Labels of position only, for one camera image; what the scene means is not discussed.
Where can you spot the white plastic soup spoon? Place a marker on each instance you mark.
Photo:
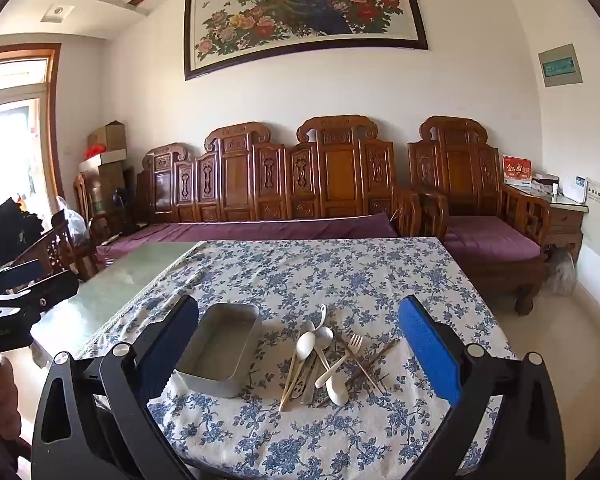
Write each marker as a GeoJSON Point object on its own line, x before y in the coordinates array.
{"type": "Point", "coordinates": [337, 391]}

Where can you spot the white desk device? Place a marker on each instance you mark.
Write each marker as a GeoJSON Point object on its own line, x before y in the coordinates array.
{"type": "Point", "coordinates": [574, 190]}

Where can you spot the carved wooden chair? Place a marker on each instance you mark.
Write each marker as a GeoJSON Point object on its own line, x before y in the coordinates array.
{"type": "Point", "coordinates": [55, 250]}

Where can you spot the clear plastic bag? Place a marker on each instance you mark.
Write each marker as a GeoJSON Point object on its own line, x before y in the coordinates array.
{"type": "Point", "coordinates": [72, 222]}

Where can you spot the carved wooden sofa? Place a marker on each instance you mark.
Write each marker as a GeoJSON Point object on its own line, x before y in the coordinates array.
{"type": "Point", "coordinates": [240, 175]}

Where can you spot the framed peacock flower painting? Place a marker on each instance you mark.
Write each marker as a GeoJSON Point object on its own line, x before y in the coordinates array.
{"type": "Point", "coordinates": [305, 10]}

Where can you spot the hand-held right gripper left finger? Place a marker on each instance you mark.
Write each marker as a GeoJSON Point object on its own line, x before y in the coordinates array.
{"type": "Point", "coordinates": [172, 345]}

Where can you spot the person's left hand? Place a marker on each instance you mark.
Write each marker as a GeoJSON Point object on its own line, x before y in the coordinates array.
{"type": "Point", "coordinates": [2, 395]}

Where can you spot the red decoration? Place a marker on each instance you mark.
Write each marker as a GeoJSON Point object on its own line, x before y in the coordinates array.
{"type": "Point", "coordinates": [94, 151]}

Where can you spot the tissue box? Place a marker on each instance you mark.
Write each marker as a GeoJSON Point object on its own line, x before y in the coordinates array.
{"type": "Point", "coordinates": [546, 183]}

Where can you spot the wooden side table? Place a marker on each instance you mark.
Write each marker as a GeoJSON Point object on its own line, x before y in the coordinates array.
{"type": "Point", "coordinates": [562, 220]}

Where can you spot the blue floral tablecloth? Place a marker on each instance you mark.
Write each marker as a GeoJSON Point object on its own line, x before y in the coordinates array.
{"type": "Point", "coordinates": [305, 270]}

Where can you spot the brown chopstick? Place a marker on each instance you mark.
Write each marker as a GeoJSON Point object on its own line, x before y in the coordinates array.
{"type": "Point", "coordinates": [365, 367]}

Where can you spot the white flat box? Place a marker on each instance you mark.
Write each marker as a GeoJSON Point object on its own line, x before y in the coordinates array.
{"type": "Point", "coordinates": [102, 161]}

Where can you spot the white plastic fork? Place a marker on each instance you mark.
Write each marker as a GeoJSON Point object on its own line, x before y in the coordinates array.
{"type": "Point", "coordinates": [352, 346]}

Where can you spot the grey metal tin box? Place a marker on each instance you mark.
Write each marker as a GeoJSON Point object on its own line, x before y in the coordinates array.
{"type": "Point", "coordinates": [220, 345]}

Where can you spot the purple armchair cushion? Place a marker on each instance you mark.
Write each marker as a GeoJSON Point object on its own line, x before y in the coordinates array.
{"type": "Point", "coordinates": [490, 242]}

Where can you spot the brown cardboard box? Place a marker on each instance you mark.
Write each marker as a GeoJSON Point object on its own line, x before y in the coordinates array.
{"type": "Point", "coordinates": [107, 136]}

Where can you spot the grey wall box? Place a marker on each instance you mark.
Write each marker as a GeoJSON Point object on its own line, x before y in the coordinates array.
{"type": "Point", "coordinates": [560, 65]}

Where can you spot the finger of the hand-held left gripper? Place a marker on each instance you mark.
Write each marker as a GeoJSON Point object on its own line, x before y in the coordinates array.
{"type": "Point", "coordinates": [22, 274]}
{"type": "Point", "coordinates": [55, 287]}

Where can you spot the white plastic bag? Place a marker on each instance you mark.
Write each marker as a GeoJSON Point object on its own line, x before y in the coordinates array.
{"type": "Point", "coordinates": [562, 272]}

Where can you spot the glass balcony door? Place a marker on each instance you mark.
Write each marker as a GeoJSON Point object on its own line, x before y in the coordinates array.
{"type": "Point", "coordinates": [10, 150]}

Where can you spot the black cloth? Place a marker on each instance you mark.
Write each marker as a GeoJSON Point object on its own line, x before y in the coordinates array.
{"type": "Point", "coordinates": [10, 232]}

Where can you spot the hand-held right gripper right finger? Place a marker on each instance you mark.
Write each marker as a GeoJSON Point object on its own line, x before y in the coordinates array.
{"type": "Point", "coordinates": [425, 345]}

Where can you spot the carved wooden armchair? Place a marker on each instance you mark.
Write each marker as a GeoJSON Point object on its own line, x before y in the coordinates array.
{"type": "Point", "coordinates": [455, 170]}

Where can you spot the purple sofa cushion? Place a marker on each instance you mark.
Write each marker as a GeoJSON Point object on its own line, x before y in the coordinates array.
{"type": "Point", "coordinates": [260, 230]}

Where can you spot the metal spoon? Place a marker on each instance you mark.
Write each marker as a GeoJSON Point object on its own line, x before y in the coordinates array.
{"type": "Point", "coordinates": [305, 345]}
{"type": "Point", "coordinates": [325, 336]}

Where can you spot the black floor fan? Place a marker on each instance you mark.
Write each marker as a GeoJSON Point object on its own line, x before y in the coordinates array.
{"type": "Point", "coordinates": [122, 202]}

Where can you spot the red gift box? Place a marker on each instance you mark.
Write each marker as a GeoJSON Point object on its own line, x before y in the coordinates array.
{"type": "Point", "coordinates": [517, 169]}

